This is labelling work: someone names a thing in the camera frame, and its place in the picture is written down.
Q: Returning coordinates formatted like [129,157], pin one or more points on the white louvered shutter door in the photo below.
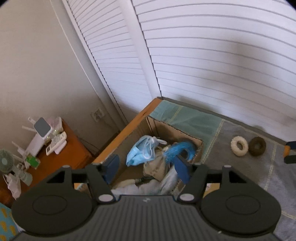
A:
[234,58]

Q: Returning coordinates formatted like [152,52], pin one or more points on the orange finger cot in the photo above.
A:
[286,151]

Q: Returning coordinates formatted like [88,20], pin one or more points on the white power strip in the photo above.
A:
[13,184]

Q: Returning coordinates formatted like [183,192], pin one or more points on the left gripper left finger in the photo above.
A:
[99,176]

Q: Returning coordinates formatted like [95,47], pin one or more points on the green desk fan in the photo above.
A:
[8,166]

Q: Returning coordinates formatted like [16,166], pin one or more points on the yellow blue paper bag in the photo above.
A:
[8,229]

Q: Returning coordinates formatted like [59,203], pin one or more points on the white sock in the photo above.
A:
[142,186]

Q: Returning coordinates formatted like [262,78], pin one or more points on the white phone stand device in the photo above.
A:
[42,128]

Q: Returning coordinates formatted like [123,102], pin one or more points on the open brown cardboard box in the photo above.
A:
[131,134]

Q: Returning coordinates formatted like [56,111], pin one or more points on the wooden bedside table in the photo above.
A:
[74,154]

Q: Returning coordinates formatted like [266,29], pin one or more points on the white remote control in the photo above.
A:
[57,144]

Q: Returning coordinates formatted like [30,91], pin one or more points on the grey checked towel mat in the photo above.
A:
[267,170]

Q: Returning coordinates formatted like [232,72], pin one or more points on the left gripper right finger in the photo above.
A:
[194,178]

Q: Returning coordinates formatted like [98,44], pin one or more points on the white wifi router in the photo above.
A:
[36,143]

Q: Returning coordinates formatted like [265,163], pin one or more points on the cream drawstring pouch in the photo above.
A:
[158,167]

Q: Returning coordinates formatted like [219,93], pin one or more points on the green small bottle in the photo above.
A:
[33,161]

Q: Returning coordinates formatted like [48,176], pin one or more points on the cream scrunchie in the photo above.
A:
[239,146]

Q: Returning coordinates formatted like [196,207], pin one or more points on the brown scrunchie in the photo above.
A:
[257,146]

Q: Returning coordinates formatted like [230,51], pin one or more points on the blue fluffy plush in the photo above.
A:
[186,149]

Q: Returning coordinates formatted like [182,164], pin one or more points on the wall power outlet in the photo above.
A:
[97,115]

